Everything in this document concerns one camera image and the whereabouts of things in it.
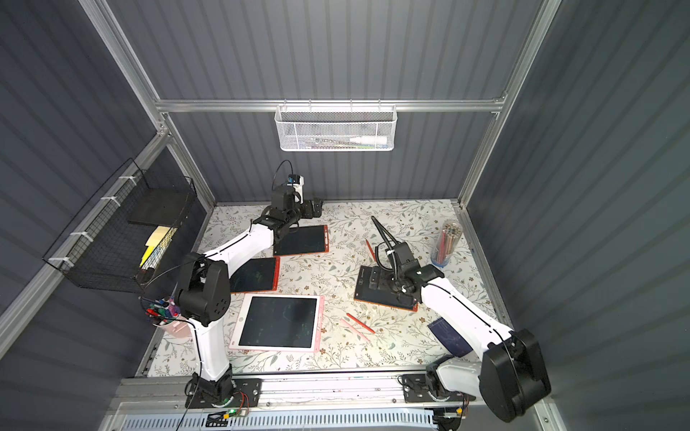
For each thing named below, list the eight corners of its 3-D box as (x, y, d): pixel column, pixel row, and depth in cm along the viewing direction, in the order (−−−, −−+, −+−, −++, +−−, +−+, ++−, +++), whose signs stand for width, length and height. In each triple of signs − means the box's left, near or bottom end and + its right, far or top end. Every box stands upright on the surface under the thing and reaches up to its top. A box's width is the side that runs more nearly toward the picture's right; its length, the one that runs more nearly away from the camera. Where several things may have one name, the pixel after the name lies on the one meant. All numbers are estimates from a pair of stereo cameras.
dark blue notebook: (460, 360, 80) (464, 357, 77) (428, 326, 86) (430, 322, 83) (468, 352, 81) (472, 349, 78) (435, 319, 88) (438, 315, 85)
